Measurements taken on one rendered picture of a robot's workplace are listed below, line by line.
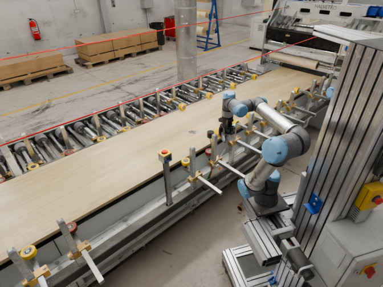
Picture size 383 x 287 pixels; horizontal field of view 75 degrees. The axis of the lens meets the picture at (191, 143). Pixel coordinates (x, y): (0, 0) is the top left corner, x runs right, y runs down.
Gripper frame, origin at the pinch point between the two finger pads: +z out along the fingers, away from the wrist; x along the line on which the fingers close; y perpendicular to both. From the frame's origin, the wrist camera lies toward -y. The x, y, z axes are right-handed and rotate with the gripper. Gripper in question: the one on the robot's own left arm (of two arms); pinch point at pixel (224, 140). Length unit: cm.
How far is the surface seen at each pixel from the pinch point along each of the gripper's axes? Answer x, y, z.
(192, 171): -17.2, -20.7, 41.0
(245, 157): 46, -50, 62
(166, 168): -39.4, -9.1, 22.6
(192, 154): -16.5, -20.7, 23.0
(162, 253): -51, -14, 132
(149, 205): -56, -21, 70
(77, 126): -118, -136, 47
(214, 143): 5.0, -32.1, 24.7
